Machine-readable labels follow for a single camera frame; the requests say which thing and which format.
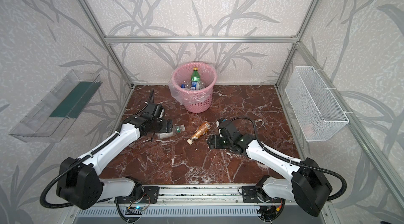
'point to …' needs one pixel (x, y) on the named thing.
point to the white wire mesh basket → (318, 113)
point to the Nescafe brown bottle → (202, 129)
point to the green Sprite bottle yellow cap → (195, 78)
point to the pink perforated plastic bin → (195, 101)
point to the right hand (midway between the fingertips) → (212, 137)
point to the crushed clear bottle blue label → (187, 85)
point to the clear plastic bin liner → (173, 93)
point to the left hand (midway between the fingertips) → (167, 121)
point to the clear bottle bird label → (176, 130)
